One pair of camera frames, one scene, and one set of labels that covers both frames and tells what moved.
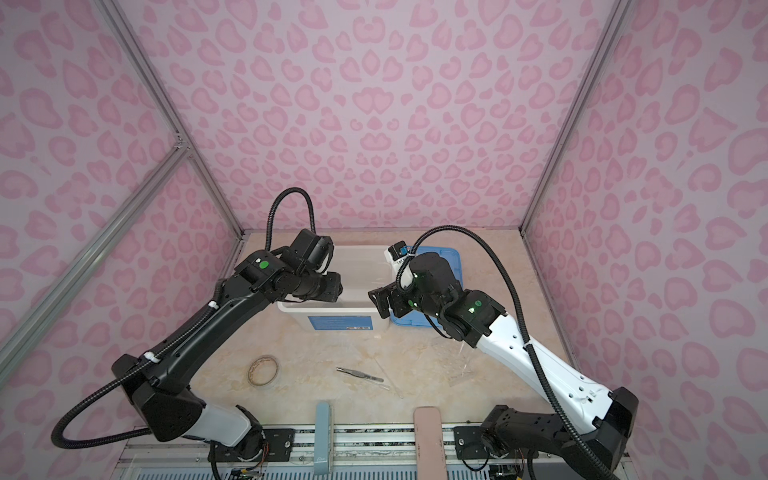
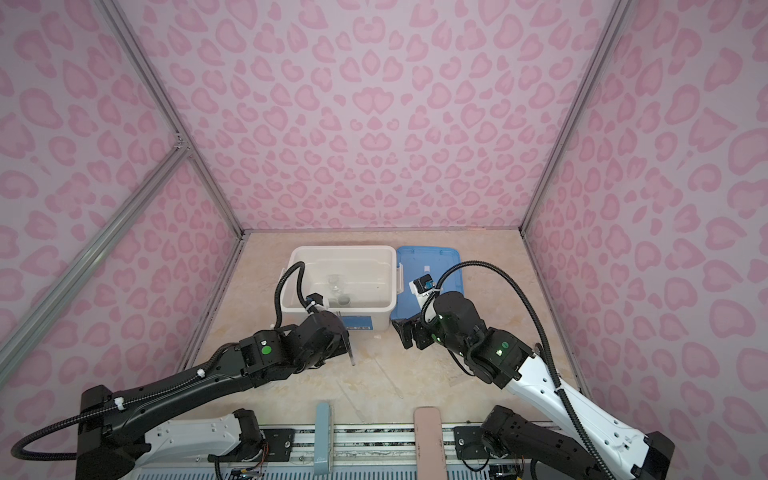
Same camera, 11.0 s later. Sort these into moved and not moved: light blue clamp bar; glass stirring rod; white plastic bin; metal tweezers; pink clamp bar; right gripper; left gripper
Moved: left gripper; metal tweezers; right gripper
Not moved: white plastic bin; light blue clamp bar; glass stirring rod; pink clamp bar
